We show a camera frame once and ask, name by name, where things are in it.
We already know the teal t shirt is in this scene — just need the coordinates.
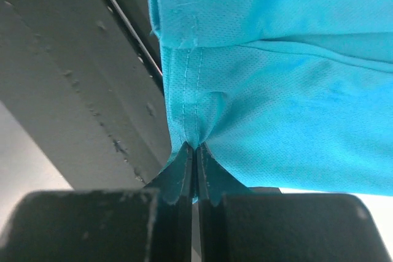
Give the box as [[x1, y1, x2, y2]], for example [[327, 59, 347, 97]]
[[149, 0, 392, 196]]

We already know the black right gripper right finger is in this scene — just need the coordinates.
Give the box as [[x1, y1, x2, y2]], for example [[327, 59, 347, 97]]
[[195, 145, 384, 261]]

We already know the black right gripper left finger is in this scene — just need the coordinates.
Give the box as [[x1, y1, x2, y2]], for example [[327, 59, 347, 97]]
[[1, 144, 193, 261]]

